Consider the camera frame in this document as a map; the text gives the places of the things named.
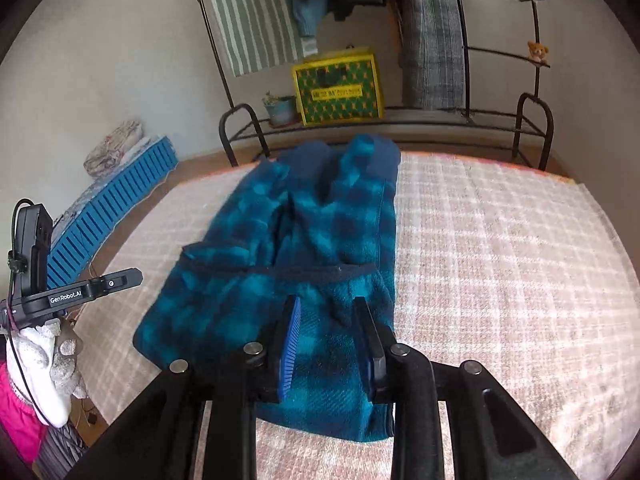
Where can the hanging blue jeans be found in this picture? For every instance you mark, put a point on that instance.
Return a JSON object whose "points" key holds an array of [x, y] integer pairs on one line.
{"points": [[310, 5]]}

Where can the small potted plant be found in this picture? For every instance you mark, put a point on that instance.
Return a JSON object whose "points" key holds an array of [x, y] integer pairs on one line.
{"points": [[281, 110]]}

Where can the grey plaid hanging coat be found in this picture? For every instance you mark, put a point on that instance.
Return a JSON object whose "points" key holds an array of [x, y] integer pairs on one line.
{"points": [[432, 40]]}

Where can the person's striped dark clothing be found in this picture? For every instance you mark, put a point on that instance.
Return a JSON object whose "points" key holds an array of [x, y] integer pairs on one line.
{"points": [[60, 452]]}

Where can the yellow green patterned box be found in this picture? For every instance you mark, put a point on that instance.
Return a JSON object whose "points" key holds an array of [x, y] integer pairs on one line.
{"points": [[337, 90]]}

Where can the blue plaid fleece garment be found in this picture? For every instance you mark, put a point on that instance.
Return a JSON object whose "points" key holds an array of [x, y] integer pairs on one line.
{"points": [[325, 240]]}

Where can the small teddy bear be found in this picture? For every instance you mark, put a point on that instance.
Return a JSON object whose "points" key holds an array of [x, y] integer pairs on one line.
{"points": [[538, 52]]}

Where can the green white striped towel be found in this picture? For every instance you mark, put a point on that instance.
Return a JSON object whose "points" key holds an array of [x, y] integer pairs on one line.
{"points": [[255, 15]]}

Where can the person's left hand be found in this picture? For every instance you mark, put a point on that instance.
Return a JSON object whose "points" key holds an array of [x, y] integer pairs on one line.
{"points": [[42, 370]]}

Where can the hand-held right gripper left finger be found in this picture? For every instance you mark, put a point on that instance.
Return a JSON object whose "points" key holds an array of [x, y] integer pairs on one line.
{"points": [[289, 355]]}

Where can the blue slatted folded mattress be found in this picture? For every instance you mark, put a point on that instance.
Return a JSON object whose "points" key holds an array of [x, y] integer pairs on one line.
{"points": [[115, 200]]}

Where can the bed with pink checked blanket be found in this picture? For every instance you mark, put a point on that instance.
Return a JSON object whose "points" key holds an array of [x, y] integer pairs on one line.
{"points": [[500, 260]]}

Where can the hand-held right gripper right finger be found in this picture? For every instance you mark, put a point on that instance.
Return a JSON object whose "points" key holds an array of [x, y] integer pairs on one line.
{"points": [[367, 355]]}

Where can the black metal clothes rack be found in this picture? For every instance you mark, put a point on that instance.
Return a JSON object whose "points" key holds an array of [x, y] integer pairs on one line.
{"points": [[465, 50]]}

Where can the person's left forearm pink sleeve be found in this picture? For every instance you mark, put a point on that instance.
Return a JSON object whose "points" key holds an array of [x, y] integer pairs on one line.
{"points": [[15, 410]]}

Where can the floral fabric bundle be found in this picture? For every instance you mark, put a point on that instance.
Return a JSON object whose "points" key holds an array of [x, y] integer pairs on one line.
{"points": [[112, 147]]}

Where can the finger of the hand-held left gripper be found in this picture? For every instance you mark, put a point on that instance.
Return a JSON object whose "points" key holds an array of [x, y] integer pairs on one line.
{"points": [[117, 281]]}

